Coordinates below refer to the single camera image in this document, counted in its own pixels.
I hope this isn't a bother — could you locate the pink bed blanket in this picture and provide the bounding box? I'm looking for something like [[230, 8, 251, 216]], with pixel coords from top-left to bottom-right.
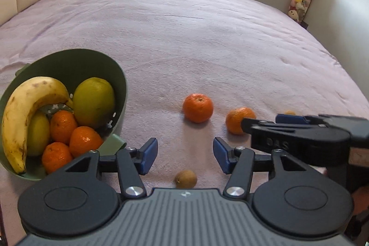
[[1, 0, 368, 245]]

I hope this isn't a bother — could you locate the green plastic colander bowl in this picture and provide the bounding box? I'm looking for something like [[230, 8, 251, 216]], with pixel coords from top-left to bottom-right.
[[0, 48, 128, 182]]

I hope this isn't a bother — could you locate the green pear back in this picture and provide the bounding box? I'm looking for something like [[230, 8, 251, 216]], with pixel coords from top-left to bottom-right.
[[73, 77, 115, 129]]

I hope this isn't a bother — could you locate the mandarin orange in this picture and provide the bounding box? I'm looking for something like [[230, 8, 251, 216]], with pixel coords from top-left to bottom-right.
[[41, 142, 73, 174], [50, 110, 77, 145], [183, 94, 214, 124], [225, 107, 256, 136]]

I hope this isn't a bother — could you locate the small brown kiwi fruit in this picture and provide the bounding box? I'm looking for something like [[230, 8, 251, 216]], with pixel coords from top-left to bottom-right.
[[175, 170, 198, 189]]

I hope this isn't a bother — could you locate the yellow spotted banana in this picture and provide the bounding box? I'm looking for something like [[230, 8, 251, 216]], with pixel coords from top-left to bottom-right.
[[1, 76, 73, 174]]

